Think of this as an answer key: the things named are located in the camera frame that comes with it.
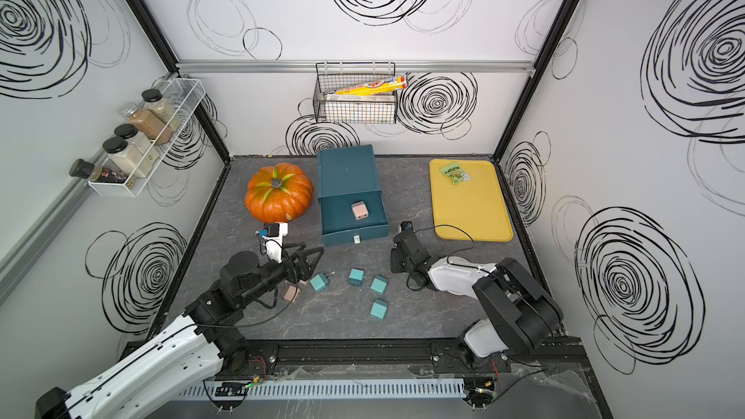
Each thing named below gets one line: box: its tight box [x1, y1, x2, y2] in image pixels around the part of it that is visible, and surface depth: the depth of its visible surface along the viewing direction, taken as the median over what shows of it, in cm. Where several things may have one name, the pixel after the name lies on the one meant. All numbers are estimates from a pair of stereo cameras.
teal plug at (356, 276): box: [347, 267, 366, 288], surface depth 88 cm
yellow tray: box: [428, 159, 515, 241], surface depth 108 cm
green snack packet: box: [439, 161, 472, 185], surface depth 118 cm
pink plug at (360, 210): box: [351, 200, 370, 222], surface depth 85 cm
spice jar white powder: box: [114, 123, 161, 165], surface depth 70 cm
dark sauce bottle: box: [68, 159, 129, 184], surface depth 62 cm
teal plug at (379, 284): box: [370, 274, 389, 295], surface depth 86 cm
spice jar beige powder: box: [141, 88, 183, 129], surface depth 77 cm
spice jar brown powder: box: [120, 101, 174, 146], surface depth 75 cm
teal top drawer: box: [318, 190, 389, 246], surface depth 86 cm
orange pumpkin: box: [244, 162, 314, 224], surface depth 96 cm
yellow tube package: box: [323, 74, 409, 97], surface depth 89 cm
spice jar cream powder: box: [102, 135, 154, 179], surface depth 67 cm
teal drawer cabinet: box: [316, 144, 388, 222], surface depth 88 cm
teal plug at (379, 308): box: [369, 297, 389, 321], surface depth 82 cm
